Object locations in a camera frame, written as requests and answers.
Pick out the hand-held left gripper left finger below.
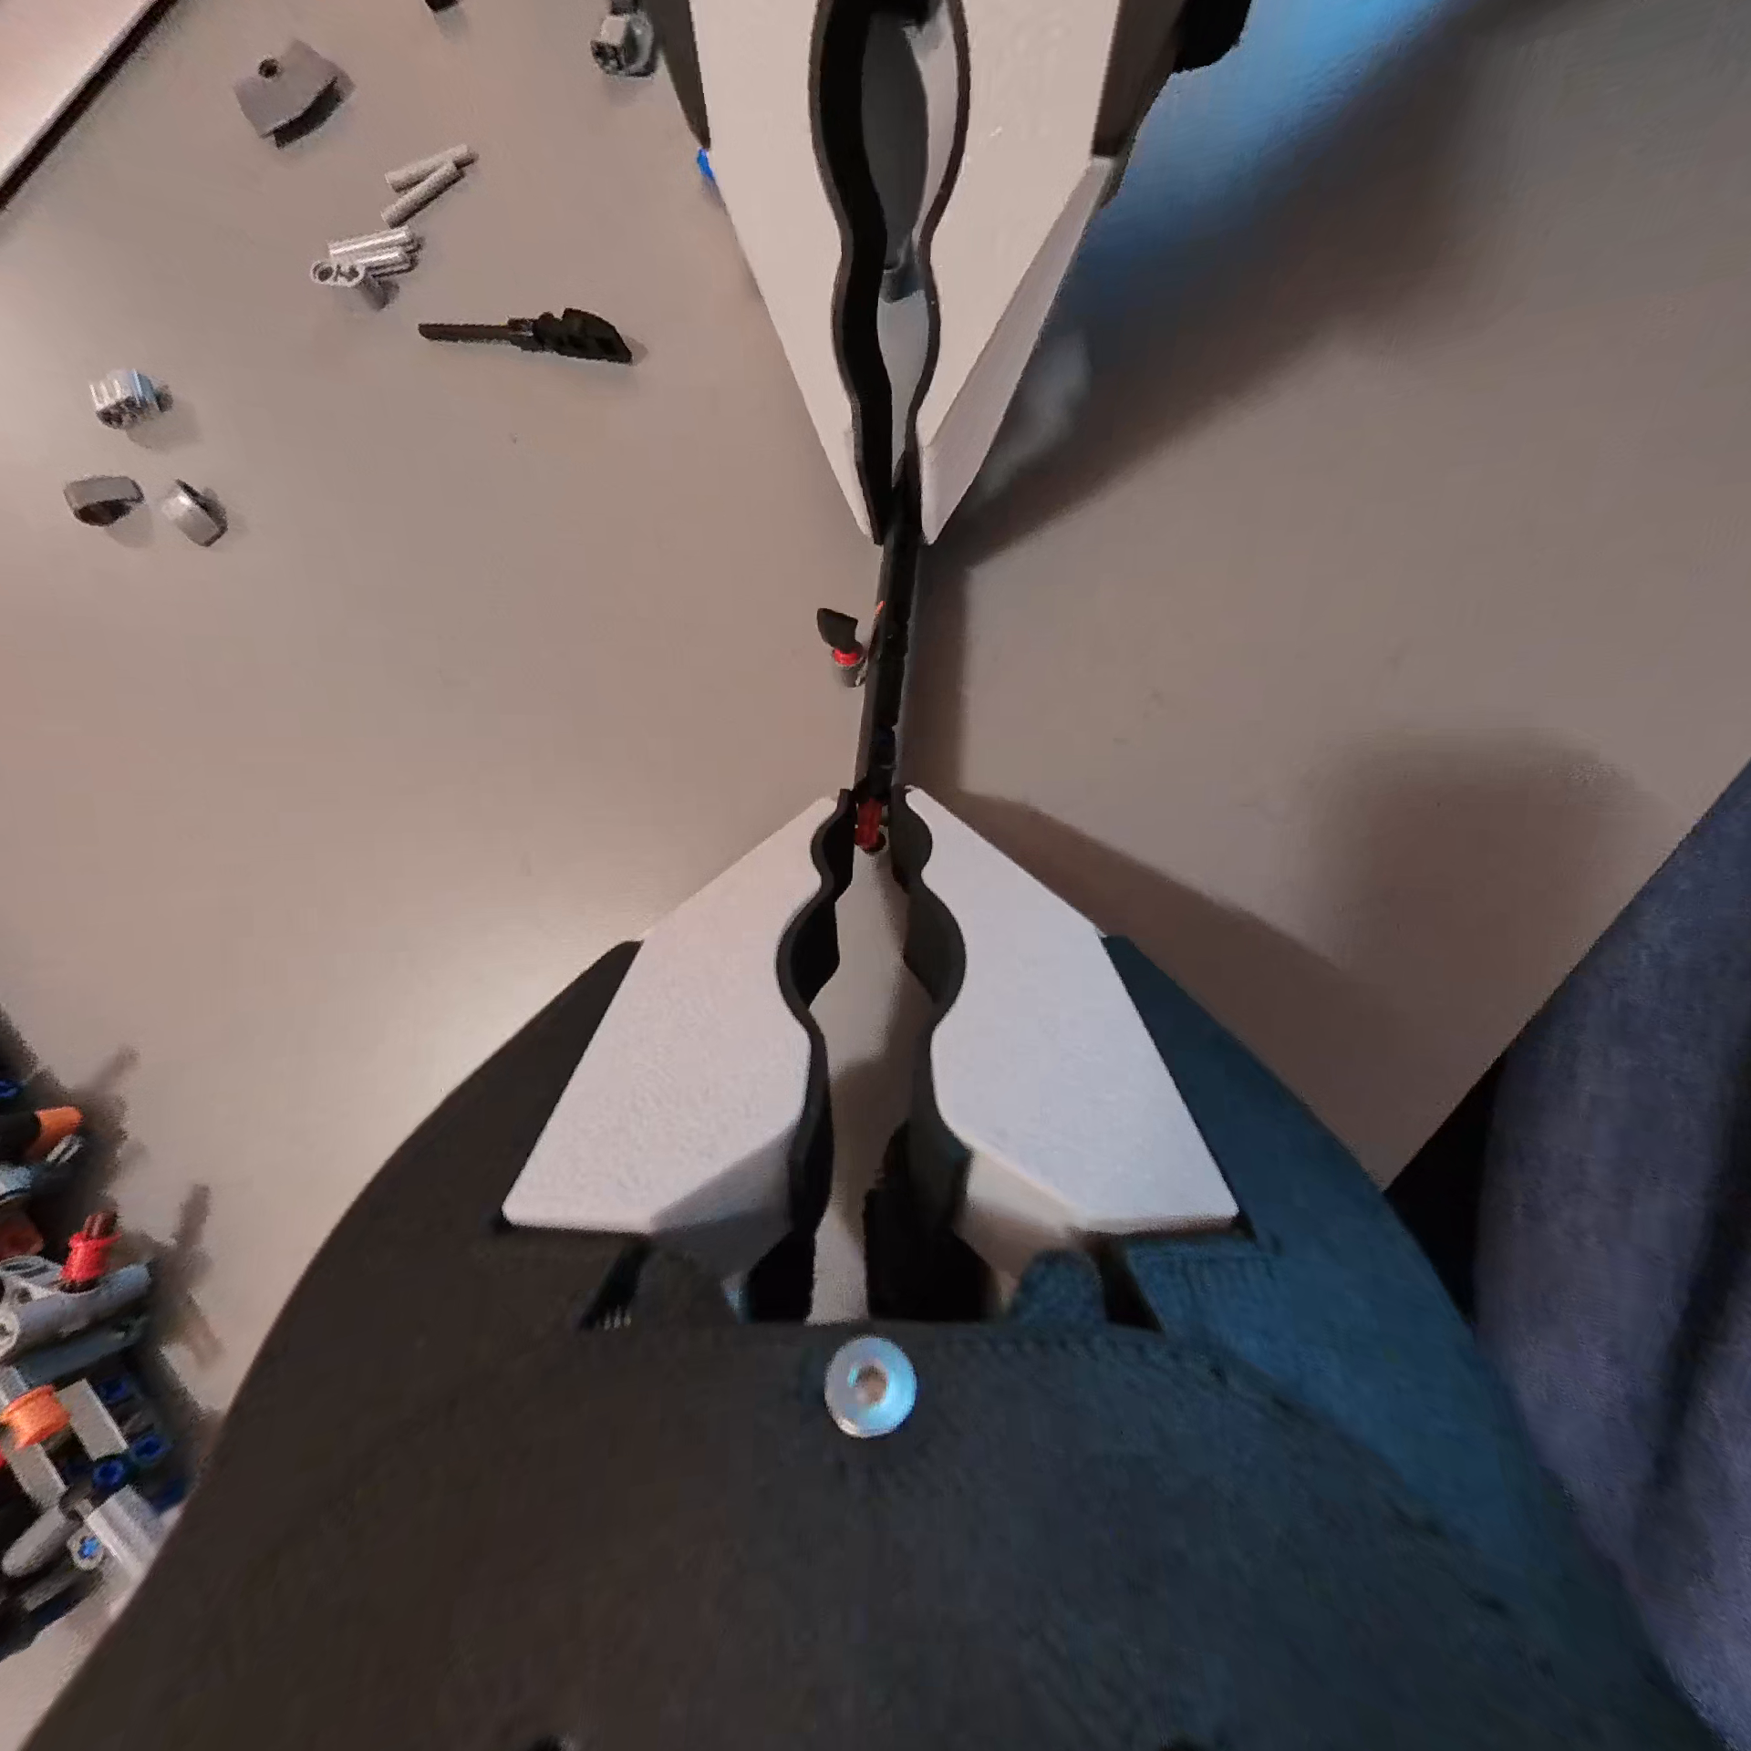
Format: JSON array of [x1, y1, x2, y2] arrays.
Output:
[[499, 791, 858, 1316]]

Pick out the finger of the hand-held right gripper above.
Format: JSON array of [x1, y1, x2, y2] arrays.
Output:
[[903, 0, 1131, 548], [681, 0, 908, 545]]

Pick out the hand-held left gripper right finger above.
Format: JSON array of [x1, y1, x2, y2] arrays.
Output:
[[893, 788, 1242, 1316]]

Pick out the black lego cylinder assembly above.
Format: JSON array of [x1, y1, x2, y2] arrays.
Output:
[[851, 472, 926, 862]]

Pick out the lego car chassis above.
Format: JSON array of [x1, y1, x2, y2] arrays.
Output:
[[0, 1013, 207, 1649]]

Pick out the black curved lego blade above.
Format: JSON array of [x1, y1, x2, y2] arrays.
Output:
[[417, 309, 636, 370]]

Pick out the dark grey curved lego panel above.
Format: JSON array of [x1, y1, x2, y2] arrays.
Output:
[[234, 37, 355, 146]]

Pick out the person's blue-clothed body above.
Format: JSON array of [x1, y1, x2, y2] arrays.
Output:
[[1474, 806, 1751, 1751]]

